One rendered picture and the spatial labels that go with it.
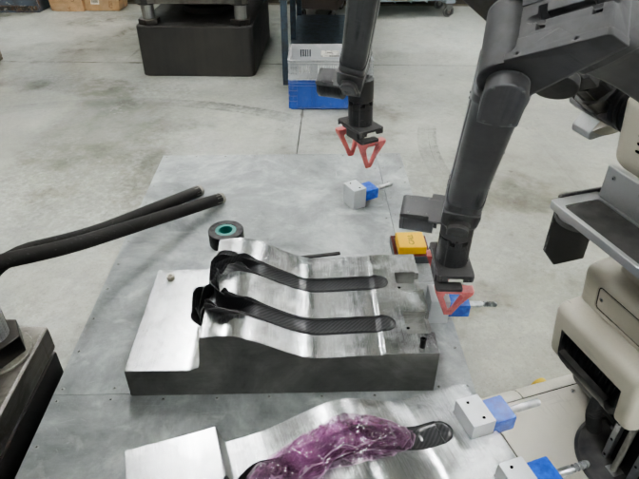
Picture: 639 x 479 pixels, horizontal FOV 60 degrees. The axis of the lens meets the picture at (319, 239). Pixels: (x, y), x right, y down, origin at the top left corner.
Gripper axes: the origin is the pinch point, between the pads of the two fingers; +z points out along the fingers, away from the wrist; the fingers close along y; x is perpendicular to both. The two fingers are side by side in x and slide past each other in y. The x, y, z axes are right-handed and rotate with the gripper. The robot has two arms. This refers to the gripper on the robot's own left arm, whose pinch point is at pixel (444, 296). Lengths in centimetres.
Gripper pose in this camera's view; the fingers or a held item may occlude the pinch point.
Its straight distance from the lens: 107.9
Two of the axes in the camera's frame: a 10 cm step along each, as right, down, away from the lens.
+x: 10.0, 0.2, -0.1
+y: -0.2, 5.8, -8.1
